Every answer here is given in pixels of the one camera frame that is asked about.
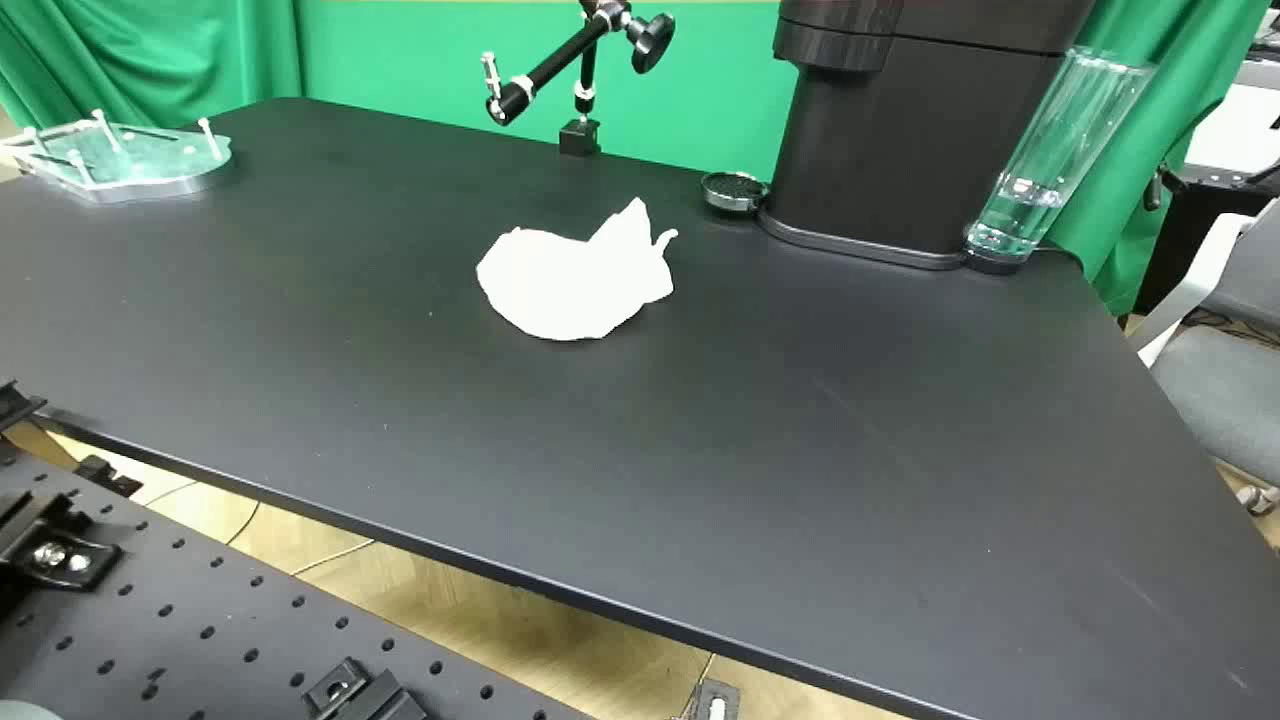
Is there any clear acrylic plate with pegs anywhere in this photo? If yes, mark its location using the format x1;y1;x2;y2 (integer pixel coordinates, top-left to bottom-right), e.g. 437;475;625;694
0;109;237;197

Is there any green backdrop curtain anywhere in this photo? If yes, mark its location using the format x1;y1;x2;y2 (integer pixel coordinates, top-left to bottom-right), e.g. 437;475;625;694
0;0;1276;324

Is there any black pedestal box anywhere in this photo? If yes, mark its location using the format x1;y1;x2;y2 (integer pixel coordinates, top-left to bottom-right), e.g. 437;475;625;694
755;0;1099;275

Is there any small black bracket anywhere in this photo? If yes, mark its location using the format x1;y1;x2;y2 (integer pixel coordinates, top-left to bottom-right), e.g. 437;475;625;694
298;658;441;720

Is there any grey office chair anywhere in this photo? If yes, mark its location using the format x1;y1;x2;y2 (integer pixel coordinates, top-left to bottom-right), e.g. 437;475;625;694
1131;197;1280;518

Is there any black clamp with silver screws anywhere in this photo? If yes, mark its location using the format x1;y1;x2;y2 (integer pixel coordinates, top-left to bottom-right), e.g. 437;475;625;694
0;522;129;593

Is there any black perforated breadboard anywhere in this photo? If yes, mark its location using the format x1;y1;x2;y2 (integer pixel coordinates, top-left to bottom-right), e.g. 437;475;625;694
0;375;592;720

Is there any white cloth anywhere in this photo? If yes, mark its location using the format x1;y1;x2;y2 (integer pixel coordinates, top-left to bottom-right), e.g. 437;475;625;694
471;197;685;349

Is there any small black round cap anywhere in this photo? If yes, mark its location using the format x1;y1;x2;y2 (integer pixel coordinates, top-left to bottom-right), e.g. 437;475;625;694
698;169;771;222

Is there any white side table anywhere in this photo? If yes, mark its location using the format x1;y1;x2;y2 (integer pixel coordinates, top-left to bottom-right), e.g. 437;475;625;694
1181;77;1280;189

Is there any black floor outlet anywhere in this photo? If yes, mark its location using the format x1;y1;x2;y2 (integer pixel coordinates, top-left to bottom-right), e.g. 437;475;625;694
688;680;744;720

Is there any clear plastic cylinder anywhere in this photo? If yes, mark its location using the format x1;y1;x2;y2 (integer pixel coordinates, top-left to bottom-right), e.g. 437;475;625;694
964;45;1154;264

